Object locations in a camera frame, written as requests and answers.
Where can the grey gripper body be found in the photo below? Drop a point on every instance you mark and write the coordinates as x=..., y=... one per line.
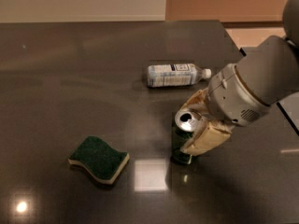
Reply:
x=234, y=97

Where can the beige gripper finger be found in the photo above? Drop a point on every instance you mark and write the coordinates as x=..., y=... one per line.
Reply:
x=212, y=134
x=197, y=102

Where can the green soda can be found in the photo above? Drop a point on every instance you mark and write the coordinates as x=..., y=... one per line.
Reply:
x=183, y=125

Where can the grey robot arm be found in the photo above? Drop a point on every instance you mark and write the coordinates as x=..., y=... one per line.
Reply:
x=271, y=70

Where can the clear plastic water bottle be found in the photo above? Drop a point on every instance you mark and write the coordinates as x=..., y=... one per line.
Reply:
x=175, y=74

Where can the green and yellow sponge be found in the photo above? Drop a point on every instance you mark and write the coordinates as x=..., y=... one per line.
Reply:
x=99, y=159

